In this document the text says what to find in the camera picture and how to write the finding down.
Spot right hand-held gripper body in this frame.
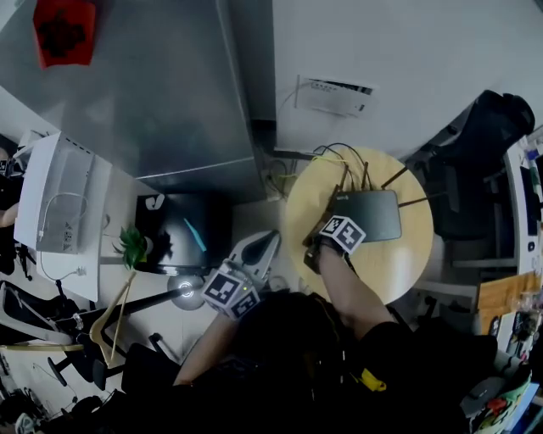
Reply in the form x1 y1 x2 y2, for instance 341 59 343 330
303 214 367 275

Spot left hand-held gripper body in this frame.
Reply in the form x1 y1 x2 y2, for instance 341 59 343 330
201 259 272 320

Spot black router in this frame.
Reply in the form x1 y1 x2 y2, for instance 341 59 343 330
303 162 449 247

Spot person's left forearm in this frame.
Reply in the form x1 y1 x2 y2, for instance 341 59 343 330
173 313 238 387

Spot person's right forearm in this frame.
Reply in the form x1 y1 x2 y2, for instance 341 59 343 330
317 248 400 340

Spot round wooden table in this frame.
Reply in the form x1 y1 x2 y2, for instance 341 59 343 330
284 146 434 306

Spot black box with teal stripe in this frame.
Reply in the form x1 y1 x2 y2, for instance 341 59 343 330
135 192 234 275

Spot potted green plant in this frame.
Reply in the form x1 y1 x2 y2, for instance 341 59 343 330
112 226 154 272

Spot black swivel chair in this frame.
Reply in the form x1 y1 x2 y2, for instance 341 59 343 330
46 332 183 395

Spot person's black clothing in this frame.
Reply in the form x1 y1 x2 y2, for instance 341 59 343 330
42 292 500 434

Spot wooden clothes hanger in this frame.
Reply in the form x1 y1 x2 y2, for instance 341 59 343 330
0 342 84 353
88 270 137 369

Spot white rectangular table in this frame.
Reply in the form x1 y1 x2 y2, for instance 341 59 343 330
36 154 114 303

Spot black mesh office chair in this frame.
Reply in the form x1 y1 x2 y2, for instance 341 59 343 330
405 89 536 242

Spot wooden work desk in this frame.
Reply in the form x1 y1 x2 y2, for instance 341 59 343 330
477 270 543 336

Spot white computer desk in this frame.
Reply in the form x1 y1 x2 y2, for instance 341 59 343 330
502 125 543 276

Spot silver refrigerator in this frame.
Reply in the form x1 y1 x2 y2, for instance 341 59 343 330
0 0 279 204

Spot black keyboard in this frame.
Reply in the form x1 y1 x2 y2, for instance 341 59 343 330
519 164 542 237

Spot colourful plush cushion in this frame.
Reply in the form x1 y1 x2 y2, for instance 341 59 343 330
470 368 534 434

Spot red paper decoration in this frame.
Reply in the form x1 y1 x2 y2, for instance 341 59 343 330
32 0 98 70

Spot tangled floor cables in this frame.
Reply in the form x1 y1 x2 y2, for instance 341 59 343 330
265 159 298 200

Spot white wall panel box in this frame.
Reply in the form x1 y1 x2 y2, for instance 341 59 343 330
295 75 380 120

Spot yellow strap buckle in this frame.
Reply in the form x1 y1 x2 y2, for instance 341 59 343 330
360 367 387 392

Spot white frame office chair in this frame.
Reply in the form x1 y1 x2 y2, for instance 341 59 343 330
0 281 73 347

